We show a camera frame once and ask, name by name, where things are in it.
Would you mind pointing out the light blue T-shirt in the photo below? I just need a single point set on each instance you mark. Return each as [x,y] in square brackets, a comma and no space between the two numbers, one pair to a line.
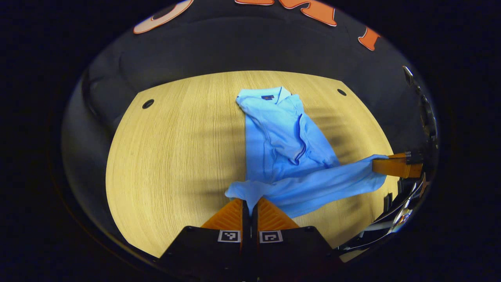
[282,137]

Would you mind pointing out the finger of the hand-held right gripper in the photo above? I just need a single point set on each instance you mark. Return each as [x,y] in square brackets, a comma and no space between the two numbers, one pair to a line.
[395,166]

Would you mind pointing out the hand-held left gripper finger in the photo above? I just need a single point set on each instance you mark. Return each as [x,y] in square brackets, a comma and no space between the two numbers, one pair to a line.
[255,223]
[245,223]

